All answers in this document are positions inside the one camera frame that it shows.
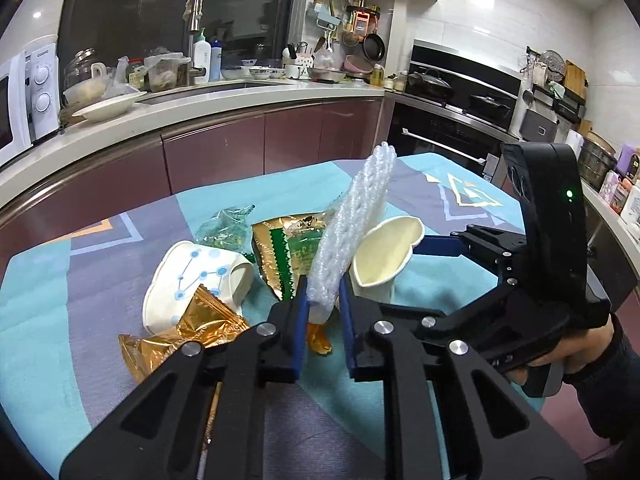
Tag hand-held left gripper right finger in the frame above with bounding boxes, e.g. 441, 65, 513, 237
339, 275, 587, 480

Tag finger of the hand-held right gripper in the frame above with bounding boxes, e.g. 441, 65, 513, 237
350, 280, 522, 357
414, 224, 528, 272

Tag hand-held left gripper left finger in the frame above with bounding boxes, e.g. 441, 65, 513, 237
59, 275, 311, 480

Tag orange peel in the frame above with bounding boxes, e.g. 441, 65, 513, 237
306, 321, 334, 356

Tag white foam fruit net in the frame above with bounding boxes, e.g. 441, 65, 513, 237
306, 141, 399, 324

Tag person's right hand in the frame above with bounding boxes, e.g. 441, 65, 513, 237
509, 317, 615, 387

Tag green and gold wrapper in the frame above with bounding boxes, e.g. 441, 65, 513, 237
250, 212, 337, 304

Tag steel pot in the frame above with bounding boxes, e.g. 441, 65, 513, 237
577, 132, 619, 192

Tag gold foil snack wrapper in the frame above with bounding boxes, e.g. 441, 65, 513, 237
117, 284, 251, 383

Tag built-in black oven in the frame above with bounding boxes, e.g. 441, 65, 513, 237
387, 100, 516, 188

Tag purple box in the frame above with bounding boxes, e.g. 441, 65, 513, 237
617, 142, 640, 184

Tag grey countertop appliance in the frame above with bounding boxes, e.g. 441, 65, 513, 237
520, 107, 559, 144

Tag blue dotted paper cup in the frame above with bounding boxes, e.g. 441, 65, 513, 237
142, 240, 256, 336

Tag clear green plastic wrapper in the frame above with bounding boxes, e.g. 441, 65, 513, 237
194, 204, 257, 257

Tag black cooking pan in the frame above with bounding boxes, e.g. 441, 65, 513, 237
467, 92, 516, 117

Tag black wok with lid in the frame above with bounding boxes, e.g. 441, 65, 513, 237
407, 70, 454, 99

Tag wooden cutting board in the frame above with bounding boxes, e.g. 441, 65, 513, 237
564, 60, 589, 99

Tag round metal steamer rack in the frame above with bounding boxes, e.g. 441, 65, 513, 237
540, 50, 566, 84

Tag black range hood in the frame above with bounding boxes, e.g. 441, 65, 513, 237
407, 40, 524, 136

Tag pink bowls stack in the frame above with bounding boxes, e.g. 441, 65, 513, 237
342, 55, 374, 79

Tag purple base cabinets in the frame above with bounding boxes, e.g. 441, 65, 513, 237
0, 97, 387, 248

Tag metal bowl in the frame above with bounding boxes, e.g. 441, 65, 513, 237
307, 66, 346, 84

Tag black frying pan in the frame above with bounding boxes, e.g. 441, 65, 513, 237
361, 32, 386, 62

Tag teal patterned tablecloth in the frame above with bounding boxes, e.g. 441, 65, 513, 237
0, 152, 526, 480

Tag white utensil holder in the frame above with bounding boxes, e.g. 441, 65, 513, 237
282, 42, 314, 79

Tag orange grater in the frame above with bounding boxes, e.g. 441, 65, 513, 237
350, 7, 379, 37

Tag blue and white bottle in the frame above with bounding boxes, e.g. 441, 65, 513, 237
210, 37, 224, 81

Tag white pump bottle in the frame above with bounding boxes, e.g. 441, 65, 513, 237
192, 27, 212, 83

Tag white plate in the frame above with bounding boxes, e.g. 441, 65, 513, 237
72, 91, 148, 122

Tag metal kitchen faucet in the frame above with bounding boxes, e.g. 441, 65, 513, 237
183, 0, 211, 86

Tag dark kitchen window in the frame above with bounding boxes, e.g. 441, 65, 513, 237
57, 0, 302, 92

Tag white microwave oven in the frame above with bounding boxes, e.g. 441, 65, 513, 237
0, 35, 62, 167

